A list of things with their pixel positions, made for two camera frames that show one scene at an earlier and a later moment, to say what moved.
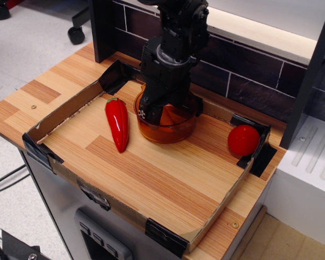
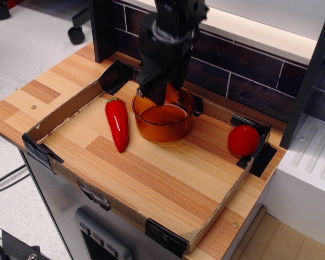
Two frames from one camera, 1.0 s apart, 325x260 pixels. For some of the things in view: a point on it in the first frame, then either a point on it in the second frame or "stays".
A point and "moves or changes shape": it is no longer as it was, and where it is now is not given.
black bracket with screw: (14, 249) stays
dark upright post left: (103, 27) stays
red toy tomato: (244, 140) stays
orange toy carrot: (170, 116) moves or changes shape
